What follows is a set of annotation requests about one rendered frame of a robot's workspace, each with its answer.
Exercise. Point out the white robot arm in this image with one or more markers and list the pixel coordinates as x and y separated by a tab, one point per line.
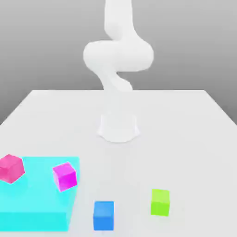
118	55

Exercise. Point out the small magenta cube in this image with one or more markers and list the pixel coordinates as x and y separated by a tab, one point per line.
65	176

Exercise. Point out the small green cube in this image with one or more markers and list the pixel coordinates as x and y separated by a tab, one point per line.
160	202

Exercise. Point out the small blue cube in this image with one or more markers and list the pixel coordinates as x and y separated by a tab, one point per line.
103	215

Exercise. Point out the small pink cube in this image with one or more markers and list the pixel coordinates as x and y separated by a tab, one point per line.
11	169

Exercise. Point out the large cyan box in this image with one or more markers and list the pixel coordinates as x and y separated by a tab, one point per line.
37	200

